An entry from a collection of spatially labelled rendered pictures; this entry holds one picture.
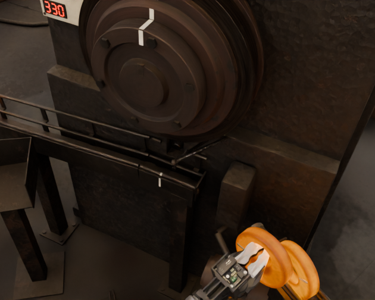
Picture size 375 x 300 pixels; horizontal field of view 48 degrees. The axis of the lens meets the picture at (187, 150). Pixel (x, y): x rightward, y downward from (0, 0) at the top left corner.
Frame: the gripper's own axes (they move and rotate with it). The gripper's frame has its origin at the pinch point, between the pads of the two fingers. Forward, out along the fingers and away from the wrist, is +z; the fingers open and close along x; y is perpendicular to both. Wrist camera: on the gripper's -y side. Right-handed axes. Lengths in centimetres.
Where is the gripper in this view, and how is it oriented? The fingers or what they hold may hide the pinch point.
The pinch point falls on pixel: (265, 247)
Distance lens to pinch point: 103.0
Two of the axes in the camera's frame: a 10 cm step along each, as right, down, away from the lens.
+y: -1.4, -5.4, -8.3
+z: 7.4, -6.2, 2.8
